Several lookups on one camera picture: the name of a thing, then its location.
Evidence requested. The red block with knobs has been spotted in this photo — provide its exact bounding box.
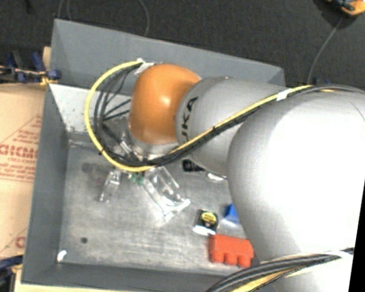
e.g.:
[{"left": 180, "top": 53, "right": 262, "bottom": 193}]
[{"left": 205, "top": 232, "right": 258, "bottom": 270}]

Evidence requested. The blue and white object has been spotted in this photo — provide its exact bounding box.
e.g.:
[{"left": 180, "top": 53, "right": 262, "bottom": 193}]
[{"left": 219, "top": 201, "right": 244, "bottom": 230}]

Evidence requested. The black and yellow packet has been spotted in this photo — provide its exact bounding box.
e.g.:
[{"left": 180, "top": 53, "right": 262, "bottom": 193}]
[{"left": 191, "top": 207, "right": 222, "bottom": 238}]

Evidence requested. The clear plastic box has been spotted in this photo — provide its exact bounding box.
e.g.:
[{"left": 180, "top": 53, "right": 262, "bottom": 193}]
[{"left": 138, "top": 163, "right": 197, "bottom": 227}]

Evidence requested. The grey metal bin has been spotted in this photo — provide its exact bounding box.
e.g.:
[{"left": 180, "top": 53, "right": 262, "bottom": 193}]
[{"left": 12, "top": 18, "right": 318, "bottom": 292}]

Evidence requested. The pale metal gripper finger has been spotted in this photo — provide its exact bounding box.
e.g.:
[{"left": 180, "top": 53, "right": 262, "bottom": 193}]
[
  {"left": 97, "top": 167, "right": 115, "bottom": 204},
  {"left": 109, "top": 170, "right": 123, "bottom": 198}
]

